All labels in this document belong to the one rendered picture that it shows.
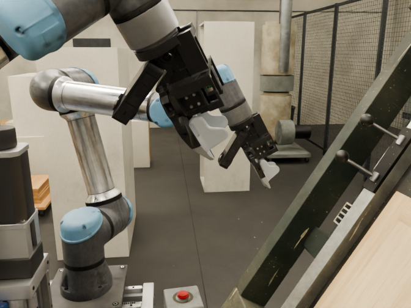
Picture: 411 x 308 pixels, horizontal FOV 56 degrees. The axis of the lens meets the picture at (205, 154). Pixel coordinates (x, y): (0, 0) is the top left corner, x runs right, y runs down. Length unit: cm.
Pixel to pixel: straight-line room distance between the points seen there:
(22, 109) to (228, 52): 253
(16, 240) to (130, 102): 45
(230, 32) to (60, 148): 239
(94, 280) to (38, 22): 87
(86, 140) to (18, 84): 391
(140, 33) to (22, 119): 466
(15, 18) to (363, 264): 94
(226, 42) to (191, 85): 409
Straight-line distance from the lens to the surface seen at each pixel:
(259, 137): 104
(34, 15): 45
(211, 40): 458
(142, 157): 595
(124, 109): 57
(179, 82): 54
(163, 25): 51
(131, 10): 50
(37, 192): 451
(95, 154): 121
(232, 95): 99
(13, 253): 92
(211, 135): 58
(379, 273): 107
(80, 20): 47
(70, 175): 329
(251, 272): 141
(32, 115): 509
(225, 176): 485
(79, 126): 121
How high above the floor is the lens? 172
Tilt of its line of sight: 15 degrees down
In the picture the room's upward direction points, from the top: straight up
